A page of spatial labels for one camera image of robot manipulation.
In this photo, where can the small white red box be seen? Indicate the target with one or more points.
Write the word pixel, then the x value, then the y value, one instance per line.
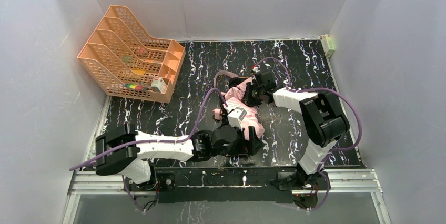
pixel 158 85

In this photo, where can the orange plastic file organizer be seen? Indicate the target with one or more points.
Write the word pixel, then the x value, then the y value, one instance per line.
pixel 121 51

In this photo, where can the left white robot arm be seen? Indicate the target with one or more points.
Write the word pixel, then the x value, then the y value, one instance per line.
pixel 126 150

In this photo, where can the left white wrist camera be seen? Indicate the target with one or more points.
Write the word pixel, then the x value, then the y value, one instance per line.
pixel 236 117

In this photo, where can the colourful marker set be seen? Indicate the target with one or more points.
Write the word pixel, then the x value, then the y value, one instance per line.
pixel 136 87

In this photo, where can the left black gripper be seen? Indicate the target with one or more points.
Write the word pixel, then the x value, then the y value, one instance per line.
pixel 252 144

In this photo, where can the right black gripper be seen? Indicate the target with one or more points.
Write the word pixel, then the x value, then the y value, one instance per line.
pixel 248 94

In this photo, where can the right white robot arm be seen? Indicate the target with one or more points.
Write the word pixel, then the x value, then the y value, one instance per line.
pixel 323 117

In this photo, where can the white green wall socket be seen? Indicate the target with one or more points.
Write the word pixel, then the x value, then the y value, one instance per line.
pixel 328 45

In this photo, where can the pink and black folding umbrella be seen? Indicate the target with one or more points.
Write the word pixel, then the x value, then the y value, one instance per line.
pixel 233 98

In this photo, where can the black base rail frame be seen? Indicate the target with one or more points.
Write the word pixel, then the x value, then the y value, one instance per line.
pixel 239 184

